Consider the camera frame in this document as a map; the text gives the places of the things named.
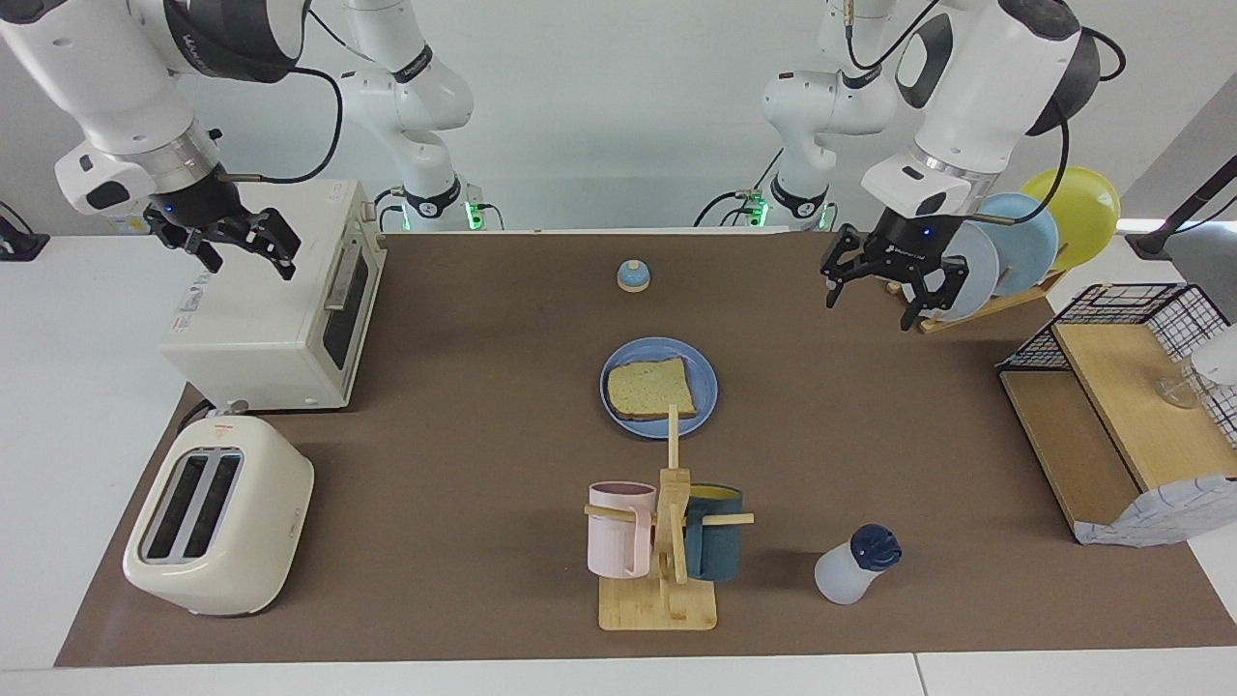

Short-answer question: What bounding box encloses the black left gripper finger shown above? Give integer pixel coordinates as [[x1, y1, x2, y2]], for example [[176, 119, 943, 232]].
[[820, 225, 872, 310], [897, 259, 970, 333]]

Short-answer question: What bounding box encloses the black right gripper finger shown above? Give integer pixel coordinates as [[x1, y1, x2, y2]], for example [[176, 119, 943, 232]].
[[240, 206, 301, 282], [158, 232, 225, 276]]

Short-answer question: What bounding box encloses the toasted bread slice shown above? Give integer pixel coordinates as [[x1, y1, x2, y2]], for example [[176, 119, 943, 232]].
[[606, 357, 699, 421]]

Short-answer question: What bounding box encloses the translucent squeeze bottle navy cap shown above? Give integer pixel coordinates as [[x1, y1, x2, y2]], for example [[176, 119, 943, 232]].
[[814, 524, 904, 606]]

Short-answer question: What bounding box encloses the wooden plate rack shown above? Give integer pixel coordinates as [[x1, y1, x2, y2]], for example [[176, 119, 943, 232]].
[[887, 269, 1069, 334]]

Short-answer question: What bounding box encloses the grey plate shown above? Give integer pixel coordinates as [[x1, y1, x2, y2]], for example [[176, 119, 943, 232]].
[[918, 218, 1000, 322]]

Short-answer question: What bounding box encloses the pale blue plate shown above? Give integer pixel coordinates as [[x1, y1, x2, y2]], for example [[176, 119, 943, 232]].
[[974, 192, 1060, 297]]

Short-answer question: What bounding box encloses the yellow plate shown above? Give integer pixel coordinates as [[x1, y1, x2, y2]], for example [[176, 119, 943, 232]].
[[1020, 166, 1122, 273]]

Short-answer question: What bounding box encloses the periwinkle blue dinner plate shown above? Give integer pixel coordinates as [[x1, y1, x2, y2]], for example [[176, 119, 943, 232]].
[[599, 336, 720, 441]]

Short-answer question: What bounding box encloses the white toaster oven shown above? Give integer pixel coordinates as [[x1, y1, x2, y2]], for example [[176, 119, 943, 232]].
[[159, 180, 388, 412]]

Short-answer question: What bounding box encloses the black desk stand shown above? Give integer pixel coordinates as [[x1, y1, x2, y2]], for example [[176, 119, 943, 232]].
[[0, 201, 49, 262]]

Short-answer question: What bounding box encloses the wooden two-tier shelf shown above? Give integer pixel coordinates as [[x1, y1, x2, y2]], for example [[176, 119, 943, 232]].
[[998, 321, 1237, 547]]

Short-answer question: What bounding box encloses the clear drinking glass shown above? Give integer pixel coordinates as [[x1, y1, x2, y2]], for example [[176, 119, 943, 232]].
[[1155, 372, 1209, 409]]

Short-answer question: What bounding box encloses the cream two-slot toaster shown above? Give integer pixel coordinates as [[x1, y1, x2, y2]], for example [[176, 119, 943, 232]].
[[123, 414, 316, 618]]

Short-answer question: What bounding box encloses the white rounded container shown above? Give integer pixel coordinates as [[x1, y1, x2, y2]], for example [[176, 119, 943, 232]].
[[1191, 327, 1237, 388]]

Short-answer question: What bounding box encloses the dark teal mug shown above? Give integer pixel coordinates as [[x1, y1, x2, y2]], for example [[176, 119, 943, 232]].
[[682, 484, 745, 582]]

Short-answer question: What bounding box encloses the white marbled shelf side panel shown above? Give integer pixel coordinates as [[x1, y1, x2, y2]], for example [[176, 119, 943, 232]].
[[1073, 474, 1237, 548]]

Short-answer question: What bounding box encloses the pink mug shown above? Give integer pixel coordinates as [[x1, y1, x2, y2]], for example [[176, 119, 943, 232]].
[[588, 481, 658, 580]]

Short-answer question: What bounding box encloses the brown table mat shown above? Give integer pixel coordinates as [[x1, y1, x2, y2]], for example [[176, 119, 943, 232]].
[[55, 230, 1237, 668]]

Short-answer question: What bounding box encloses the wooden mug tree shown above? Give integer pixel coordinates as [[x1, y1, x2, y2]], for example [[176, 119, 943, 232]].
[[584, 404, 756, 632]]

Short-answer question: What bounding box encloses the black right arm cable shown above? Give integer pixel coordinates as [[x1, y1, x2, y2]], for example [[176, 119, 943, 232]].
[[217, 0, 345, 185]]

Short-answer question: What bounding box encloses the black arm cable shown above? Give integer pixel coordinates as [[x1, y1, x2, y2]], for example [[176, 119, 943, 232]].
[[841, 0, 1127, 225], [217, 0, 345, 185]]

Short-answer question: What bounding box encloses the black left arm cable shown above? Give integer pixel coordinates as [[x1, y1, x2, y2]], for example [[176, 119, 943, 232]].
[[841, 0, 1127, 225]]

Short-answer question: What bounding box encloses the black wire basket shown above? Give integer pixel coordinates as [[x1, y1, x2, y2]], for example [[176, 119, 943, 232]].
[[995, 283, 1237, 448]]

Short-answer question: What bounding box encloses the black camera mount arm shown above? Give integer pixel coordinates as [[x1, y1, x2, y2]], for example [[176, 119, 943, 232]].
[[1126, 155, 1237, 260]]

